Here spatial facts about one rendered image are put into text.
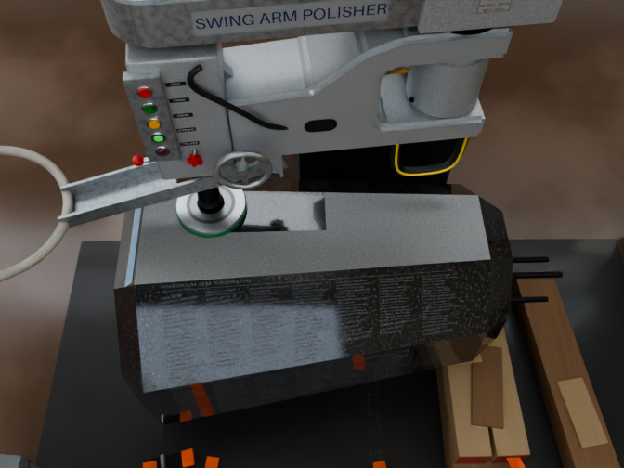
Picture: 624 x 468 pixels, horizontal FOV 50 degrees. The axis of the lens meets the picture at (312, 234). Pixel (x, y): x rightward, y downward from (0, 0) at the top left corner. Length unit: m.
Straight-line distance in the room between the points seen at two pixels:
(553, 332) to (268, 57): 1.67
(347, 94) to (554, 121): 2.15
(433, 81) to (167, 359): 1.11
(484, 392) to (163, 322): 1.16
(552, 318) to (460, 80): 1.42
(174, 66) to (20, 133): 2.24
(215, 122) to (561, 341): 1.72
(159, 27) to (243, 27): 0.17
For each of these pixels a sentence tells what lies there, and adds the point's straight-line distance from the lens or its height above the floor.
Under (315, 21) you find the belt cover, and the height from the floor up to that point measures 1.63.
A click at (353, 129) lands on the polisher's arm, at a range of 1.73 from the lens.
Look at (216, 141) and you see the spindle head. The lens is 1.69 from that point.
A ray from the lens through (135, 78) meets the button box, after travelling 1.52.
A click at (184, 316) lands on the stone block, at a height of 0.76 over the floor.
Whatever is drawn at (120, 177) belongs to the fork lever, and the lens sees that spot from 2.07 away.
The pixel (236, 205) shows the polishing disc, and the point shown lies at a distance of 2.08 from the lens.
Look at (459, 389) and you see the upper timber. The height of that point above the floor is 0.24.
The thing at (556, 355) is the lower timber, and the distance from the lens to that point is 2.80.
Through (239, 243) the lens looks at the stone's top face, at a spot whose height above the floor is 0.84.
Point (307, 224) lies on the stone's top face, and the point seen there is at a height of 0.84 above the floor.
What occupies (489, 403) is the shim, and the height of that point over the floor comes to 0.26.
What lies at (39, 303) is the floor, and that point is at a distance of 3.09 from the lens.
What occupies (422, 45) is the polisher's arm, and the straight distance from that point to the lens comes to 1.56.
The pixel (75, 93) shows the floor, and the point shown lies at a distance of 3.78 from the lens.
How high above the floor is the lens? 2.57
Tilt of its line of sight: 58 degrees down
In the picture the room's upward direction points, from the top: straight up
